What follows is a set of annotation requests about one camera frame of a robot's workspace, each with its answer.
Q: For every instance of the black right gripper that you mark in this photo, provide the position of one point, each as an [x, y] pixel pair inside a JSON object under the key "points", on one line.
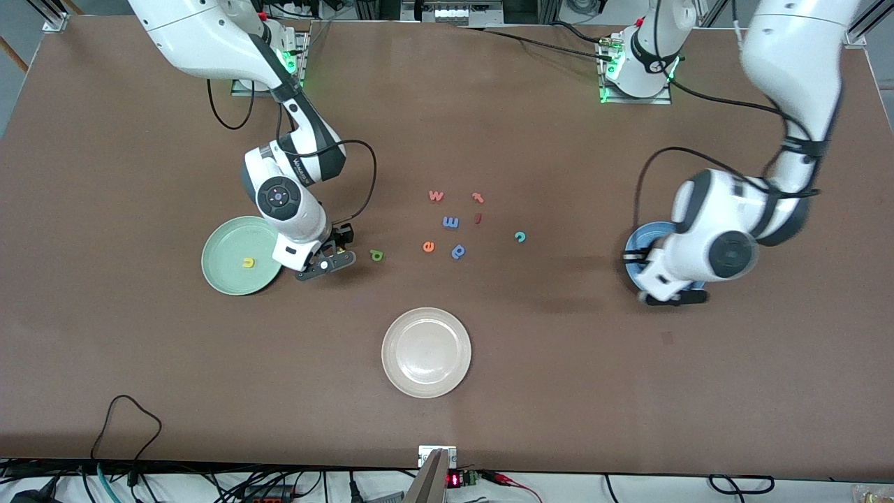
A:
{"points": [[336, 239]]}

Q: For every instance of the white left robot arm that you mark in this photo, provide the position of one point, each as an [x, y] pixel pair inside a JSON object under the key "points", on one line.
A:
{"points": [[796, 56]]}

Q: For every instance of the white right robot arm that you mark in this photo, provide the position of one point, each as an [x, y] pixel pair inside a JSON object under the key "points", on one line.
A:
{"points": [[202, 35]]}

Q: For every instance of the blue plate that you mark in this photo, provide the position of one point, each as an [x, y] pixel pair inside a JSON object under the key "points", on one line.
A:
{"points": [[649, 234]]}

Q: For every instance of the green plate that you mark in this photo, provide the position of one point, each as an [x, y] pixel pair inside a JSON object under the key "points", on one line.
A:
{"points": [[230, 258]]}

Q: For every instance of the blue foam letter m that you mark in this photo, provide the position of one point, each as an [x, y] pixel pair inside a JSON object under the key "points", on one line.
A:
{"points": [[450, 222]]}

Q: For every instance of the blue foam letter p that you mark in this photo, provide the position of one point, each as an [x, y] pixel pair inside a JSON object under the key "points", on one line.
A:
{"points": [[458, 251]]}

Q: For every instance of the white plate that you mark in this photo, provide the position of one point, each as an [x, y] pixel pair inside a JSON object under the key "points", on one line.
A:
{"points": [[426, 353]]}

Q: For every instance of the grey electrical box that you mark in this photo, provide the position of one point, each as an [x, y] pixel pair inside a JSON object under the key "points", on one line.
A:
{"points": [[454, 12]]}

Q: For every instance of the red clip leads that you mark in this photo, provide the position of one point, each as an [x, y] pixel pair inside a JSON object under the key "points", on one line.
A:
{"points": [[499, 478]]}

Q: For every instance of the small red display module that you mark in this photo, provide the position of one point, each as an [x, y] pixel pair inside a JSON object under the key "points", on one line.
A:
{"points": [[454, 480]]}

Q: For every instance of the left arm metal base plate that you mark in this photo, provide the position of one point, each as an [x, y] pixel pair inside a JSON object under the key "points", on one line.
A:
{"points": [[632, 100]]}

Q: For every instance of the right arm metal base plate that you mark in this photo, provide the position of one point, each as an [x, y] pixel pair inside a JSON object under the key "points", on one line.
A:
{"points": [[241, 91]]}

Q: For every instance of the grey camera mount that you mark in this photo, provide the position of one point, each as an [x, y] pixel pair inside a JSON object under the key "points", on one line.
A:
{"points": [[433, 482]]}

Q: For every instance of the aluminium corner bracket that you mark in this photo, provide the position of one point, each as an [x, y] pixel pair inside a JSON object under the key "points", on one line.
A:
{"points": [[56, 22], [853, 36]]}

